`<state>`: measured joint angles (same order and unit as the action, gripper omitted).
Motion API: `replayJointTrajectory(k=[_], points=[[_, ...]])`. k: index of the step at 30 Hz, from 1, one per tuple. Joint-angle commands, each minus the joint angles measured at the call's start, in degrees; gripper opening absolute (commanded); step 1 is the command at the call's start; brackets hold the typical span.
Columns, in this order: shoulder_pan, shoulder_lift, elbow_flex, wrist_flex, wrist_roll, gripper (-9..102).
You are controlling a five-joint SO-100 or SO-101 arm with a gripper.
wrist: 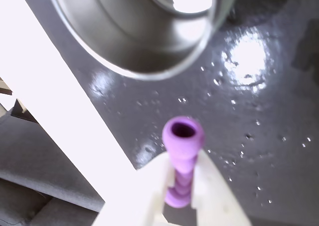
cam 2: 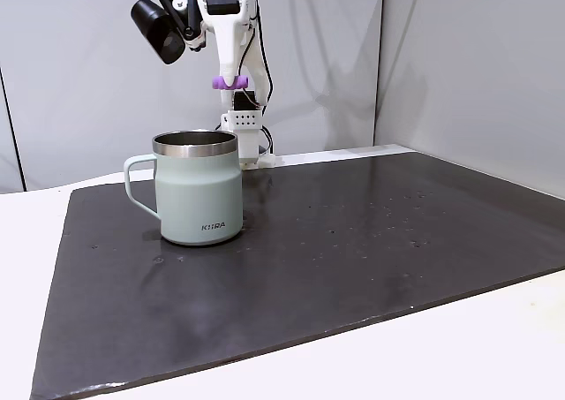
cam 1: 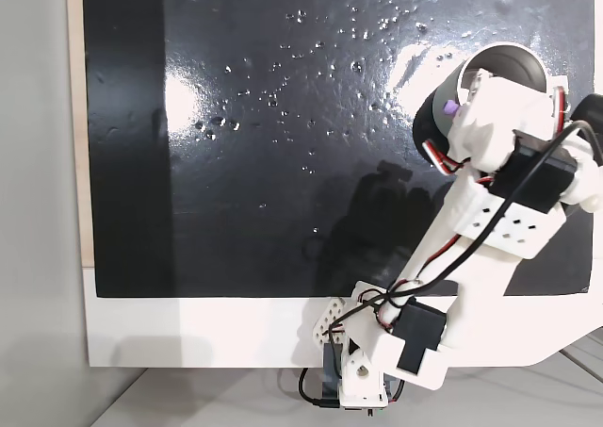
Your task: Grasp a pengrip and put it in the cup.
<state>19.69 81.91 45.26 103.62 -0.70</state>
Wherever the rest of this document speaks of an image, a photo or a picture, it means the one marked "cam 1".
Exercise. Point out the purple ribbed pen grip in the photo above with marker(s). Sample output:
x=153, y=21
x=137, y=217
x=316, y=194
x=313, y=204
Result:
x=450, y=109

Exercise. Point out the black glossy table mat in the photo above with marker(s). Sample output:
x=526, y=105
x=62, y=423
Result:
x=235, y=201

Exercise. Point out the black table clamp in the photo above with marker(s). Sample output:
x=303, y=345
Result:
x=331, y=370

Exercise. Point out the light wooden board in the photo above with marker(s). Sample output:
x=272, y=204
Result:
x=75, y=116

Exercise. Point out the black gripper camera with mount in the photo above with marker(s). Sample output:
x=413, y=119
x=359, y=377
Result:
x=589, y=111

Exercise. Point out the grey mug with steel interior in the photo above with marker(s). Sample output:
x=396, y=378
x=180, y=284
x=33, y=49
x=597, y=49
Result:
x=511, y=61

